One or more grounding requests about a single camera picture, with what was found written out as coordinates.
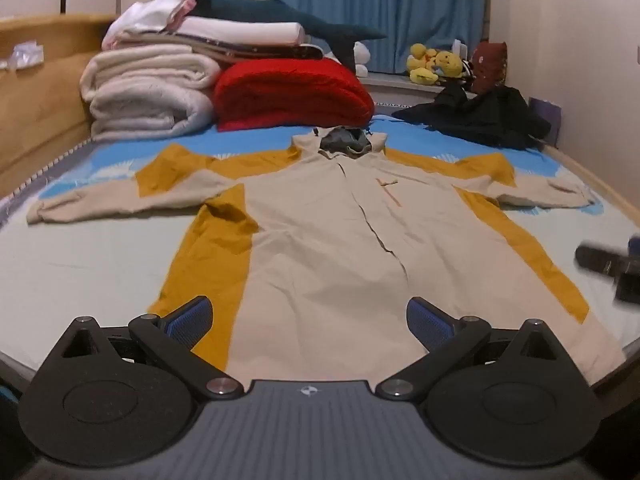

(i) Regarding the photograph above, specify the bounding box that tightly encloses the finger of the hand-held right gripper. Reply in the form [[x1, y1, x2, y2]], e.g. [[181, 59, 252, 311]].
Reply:
[[574, 244, 640, 277]]

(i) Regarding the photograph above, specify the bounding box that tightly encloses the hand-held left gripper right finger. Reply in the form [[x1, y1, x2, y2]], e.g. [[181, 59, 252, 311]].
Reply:
[[375, 297, 581, 401]]

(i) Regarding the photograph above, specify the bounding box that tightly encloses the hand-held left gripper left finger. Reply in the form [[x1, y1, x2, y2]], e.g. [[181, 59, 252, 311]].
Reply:
[[37, 295, 246, 401]]

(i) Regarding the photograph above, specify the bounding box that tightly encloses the beige and mustard jacket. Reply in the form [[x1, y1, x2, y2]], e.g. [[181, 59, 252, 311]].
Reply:
[[25, 127, 628, 386]]

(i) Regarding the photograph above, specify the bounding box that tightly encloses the black clothes pile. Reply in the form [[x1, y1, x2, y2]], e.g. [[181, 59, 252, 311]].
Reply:
[[392, 82, 552, 151]]

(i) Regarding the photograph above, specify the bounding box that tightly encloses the blue white printed bed sheet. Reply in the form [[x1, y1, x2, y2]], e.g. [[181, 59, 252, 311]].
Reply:
[[0, 112, 640, 391]]

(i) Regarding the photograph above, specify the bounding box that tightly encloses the purple book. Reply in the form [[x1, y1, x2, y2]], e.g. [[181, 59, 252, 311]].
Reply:
[[529, 96, 564, 137]]

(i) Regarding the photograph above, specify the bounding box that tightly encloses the maroon pillow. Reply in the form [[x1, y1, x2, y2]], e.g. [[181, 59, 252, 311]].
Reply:
[[470, 40, 509, 96]]

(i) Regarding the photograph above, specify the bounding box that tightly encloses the white windowsill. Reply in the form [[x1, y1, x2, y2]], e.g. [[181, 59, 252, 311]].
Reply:
[[359, 72, 481, 107]]

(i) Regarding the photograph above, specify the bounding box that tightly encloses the yellow duck plush toy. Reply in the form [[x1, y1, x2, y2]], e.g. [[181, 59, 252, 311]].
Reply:
[[434, 50, 464, 81], [406, 42, 442, 86]]

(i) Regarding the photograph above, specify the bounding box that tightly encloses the red folded blanket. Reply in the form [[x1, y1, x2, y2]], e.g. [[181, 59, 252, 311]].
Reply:
[[212, 57, 376, 132]]

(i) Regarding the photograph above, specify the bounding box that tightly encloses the brown bed headboard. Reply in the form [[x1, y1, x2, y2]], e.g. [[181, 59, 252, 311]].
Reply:
[[0, 12, 119, 198]]

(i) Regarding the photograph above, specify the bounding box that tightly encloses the white folded quilt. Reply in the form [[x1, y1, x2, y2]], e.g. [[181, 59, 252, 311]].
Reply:
[[172, 16, 307, 47]]

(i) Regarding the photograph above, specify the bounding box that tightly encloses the pink white folded cloth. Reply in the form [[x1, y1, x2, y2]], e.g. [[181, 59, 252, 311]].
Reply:
[[102, 0, 197, 52]]

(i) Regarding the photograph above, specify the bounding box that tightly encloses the clear plastic bag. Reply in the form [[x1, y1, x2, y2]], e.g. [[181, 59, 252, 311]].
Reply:
[[0, 41, 47, 70]]

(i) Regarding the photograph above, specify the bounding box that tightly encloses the dark teal shark plush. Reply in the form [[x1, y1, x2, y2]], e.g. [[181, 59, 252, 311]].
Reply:
[[190, 0, 388, 75]]

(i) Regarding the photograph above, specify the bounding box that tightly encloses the blue curtain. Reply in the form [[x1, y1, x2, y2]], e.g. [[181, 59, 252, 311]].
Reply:
[[270, 0, 489, 74]]

